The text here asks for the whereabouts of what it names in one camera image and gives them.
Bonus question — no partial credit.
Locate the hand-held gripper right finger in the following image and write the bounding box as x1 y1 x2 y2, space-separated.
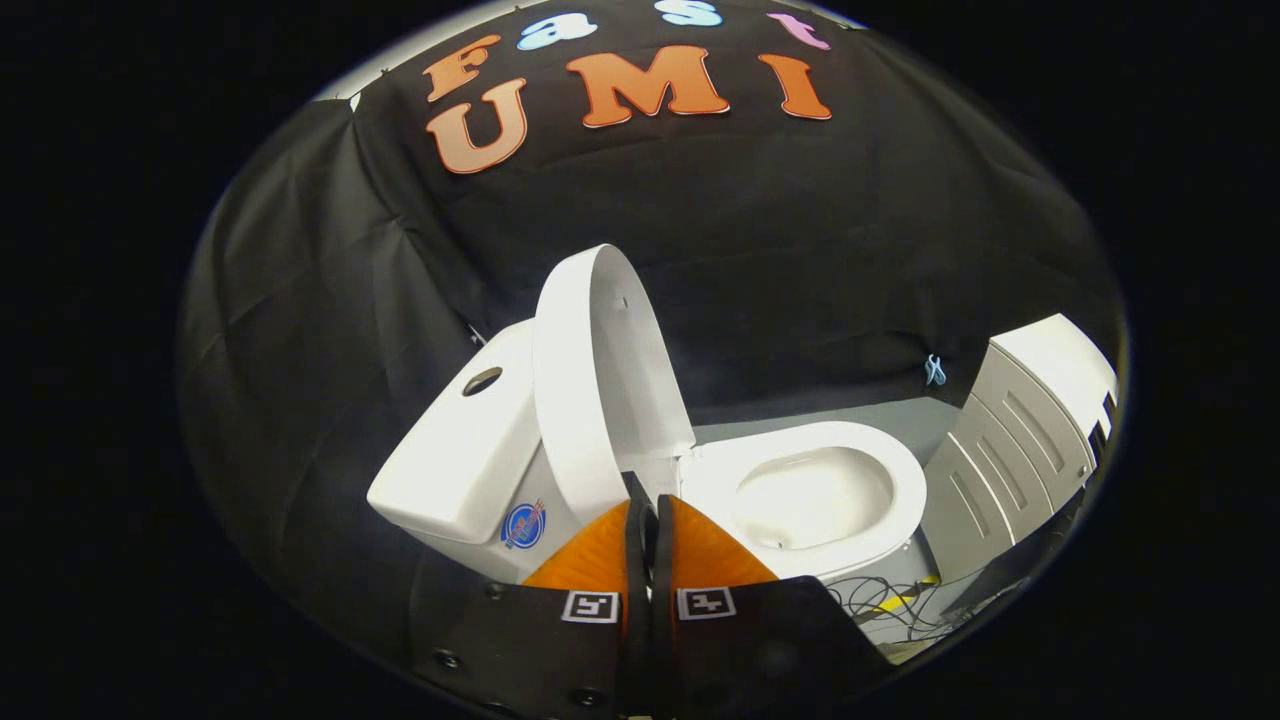
650 493 896 716

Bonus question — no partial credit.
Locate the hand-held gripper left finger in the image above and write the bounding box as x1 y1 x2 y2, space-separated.
410 498 651 720

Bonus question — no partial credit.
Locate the white toilet lid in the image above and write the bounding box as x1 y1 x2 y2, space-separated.
532 243 698 526

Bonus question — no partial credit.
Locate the white ceramic toilet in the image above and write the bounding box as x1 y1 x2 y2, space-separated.
367 320 941 586

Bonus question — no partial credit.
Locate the yellow black striped floor tape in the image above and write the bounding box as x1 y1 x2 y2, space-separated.
878 575 943 613

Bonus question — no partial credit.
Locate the white drawer cabinet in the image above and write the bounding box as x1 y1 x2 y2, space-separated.
918 313 1119 581

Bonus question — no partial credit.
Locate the black backdrop cloth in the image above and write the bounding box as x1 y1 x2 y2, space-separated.
178 0 1126 691

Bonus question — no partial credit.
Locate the tangle of black cables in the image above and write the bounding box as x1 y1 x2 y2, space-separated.
825 572 961 646

